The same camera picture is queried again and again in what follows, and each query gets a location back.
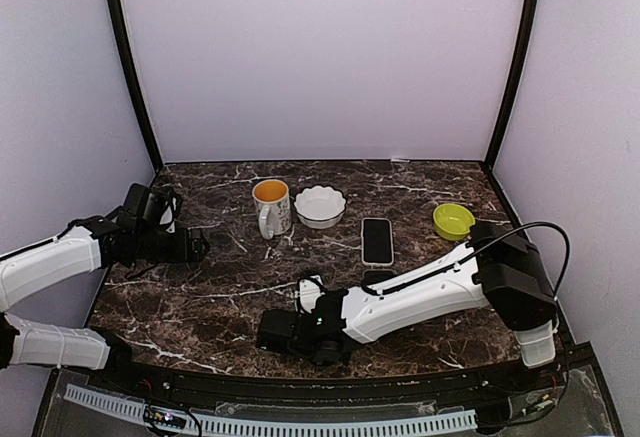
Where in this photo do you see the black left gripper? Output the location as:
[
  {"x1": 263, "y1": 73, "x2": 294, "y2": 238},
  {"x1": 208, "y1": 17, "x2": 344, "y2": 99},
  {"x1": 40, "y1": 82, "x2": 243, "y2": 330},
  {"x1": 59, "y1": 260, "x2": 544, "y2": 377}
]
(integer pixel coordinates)
[{"x1": 135, "y1": 227, "x2": 209, "y2": 264}]

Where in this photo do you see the silver-edged phone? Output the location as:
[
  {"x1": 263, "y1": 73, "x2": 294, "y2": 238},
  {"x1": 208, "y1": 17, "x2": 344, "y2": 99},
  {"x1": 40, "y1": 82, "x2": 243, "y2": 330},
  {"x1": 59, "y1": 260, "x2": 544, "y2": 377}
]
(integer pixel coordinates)
[{"x1": 361, "y1": 269, "x2": 396, "y2": 286}]

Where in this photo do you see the beige phone case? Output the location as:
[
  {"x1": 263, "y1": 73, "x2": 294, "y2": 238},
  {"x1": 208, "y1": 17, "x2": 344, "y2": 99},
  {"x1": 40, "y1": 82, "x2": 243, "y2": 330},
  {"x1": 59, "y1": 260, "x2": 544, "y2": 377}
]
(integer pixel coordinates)
[{"x1": 359, "y1": 217, "x2": 395, "y2": 267}]

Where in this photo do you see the black phone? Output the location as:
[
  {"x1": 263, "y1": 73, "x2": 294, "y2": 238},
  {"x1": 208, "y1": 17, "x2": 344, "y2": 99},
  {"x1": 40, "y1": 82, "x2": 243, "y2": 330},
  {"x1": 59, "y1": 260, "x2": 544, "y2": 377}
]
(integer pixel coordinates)
[{"x1": 363, "y1": 219, "x2": 393, "y2": 263}]

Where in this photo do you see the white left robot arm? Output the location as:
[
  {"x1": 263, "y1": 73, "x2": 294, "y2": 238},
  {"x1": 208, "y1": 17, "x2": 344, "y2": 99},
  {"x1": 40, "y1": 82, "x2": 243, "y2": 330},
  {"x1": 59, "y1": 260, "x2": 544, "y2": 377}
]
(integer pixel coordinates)
[{"x1": 1, "y1": 183, "x2": 210, "y2": 393}]

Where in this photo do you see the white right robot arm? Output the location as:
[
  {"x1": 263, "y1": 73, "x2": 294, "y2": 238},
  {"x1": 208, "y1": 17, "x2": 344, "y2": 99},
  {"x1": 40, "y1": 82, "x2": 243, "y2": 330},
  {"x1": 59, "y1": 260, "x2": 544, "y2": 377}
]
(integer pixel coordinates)
[{"x1": 256, "y1": 222, "x2": 558, "y2": 391}]

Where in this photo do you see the white floral mug orange inside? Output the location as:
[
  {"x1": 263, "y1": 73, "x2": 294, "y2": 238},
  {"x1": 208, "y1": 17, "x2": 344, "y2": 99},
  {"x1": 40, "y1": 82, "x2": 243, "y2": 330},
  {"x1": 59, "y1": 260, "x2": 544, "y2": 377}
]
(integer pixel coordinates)
[{"x1": 252, "y1": 179, "x2": 292, "y2": 240}]

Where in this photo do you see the white scalloped dish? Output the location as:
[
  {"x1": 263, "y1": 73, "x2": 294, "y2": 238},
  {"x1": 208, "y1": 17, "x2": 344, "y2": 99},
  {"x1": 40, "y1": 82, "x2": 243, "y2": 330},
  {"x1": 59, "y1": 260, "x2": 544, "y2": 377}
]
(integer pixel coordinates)
[{"x1": 294, "y1": 185, "x2": 347, "y2": 230}]

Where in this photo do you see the small circuit board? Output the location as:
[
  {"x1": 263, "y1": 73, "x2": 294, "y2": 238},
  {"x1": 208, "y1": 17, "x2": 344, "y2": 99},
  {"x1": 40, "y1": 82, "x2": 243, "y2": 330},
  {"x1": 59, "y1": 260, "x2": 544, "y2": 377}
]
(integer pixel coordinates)
[{"x1": 143, "y1": 406, "x2": 187, "y2": 431}]

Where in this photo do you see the lime green bowl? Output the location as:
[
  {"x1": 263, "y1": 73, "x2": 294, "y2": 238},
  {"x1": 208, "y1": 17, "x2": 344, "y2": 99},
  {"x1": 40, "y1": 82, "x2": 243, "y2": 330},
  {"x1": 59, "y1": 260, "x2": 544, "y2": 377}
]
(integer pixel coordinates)
[{"x1": 433, "y1": 203, "x2": 476, "y2": 242}]

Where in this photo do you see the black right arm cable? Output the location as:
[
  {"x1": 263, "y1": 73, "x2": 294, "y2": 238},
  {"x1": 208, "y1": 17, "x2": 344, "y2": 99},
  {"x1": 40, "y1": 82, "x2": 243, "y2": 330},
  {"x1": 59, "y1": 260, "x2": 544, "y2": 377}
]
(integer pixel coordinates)
[{"x1": 469, "y1": 221, "x2": 572, "y2": 303}]

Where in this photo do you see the white slotted cable duct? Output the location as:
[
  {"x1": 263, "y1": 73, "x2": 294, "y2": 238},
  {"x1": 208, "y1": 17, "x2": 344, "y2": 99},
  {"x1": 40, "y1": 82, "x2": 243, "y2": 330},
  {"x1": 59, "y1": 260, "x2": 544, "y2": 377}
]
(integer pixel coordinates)
[{"x1": 64, "y1": 382, "x2": 479, "y2": 437}]

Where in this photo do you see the black left frame post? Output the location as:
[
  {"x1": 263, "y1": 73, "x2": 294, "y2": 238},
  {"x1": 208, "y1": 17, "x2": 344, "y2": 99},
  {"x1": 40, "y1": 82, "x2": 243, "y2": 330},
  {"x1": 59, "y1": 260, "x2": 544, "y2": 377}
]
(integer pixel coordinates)
[{"x1": 106, "y1": 0, "x2": 164, "y2": 171}]

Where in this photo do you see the black frame post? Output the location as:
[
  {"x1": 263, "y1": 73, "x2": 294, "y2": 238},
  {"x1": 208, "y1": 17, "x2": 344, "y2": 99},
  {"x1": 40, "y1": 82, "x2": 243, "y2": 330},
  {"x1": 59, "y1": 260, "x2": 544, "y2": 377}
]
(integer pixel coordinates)
[
  {"x1": 106, "y1": 0, "x2": 164, "y2": 171},
  {"x1": 483, "y1": 0, "x2": 538, "y2": 172}
]

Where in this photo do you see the black right frame post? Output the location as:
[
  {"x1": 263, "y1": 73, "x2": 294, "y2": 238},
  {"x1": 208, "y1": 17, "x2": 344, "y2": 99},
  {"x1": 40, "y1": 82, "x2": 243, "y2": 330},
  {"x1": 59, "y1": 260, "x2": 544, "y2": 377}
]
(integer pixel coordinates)
[{"x1": 483, "y1": 0, "x2": 538, "y2": 172}]

